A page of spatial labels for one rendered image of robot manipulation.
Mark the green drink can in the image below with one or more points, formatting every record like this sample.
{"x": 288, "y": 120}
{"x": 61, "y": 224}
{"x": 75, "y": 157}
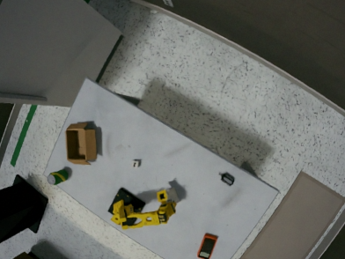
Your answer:
{"x": 57, "y": 177}

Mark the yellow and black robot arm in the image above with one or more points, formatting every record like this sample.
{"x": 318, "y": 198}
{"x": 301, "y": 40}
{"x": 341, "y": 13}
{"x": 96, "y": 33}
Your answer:
{"x": 124, "y": 216}

